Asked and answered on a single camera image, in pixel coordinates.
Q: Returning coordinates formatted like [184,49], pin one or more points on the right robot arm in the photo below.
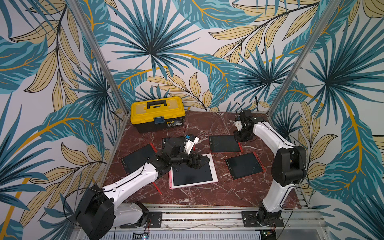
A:
[288,168]

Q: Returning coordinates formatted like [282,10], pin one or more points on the red tablet far left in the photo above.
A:
[138,158]

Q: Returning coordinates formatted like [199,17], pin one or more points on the large pink writing tablet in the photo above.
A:
[189,177]

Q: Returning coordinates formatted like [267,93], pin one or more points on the red tablet right back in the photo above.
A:
[223,144]

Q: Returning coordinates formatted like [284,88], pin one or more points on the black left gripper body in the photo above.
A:
[191,163]

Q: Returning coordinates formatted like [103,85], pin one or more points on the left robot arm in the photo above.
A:
[102,209]

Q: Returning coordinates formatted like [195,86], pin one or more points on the red tablet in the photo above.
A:
[138,158]
[223,144]
[173,141]
[244,165]

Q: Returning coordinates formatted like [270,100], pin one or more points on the red stylus angled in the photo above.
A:
[157,188]

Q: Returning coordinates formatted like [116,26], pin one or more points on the red stylus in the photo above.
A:
[241,148]

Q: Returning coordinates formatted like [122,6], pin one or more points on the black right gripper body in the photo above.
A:
[241,135]

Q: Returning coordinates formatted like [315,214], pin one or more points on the red tablet right front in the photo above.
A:
[244,165]

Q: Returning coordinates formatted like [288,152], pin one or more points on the yellow black toolbox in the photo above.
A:
[156,115]

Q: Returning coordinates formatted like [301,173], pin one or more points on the red tablet centre back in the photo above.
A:
[173,141]

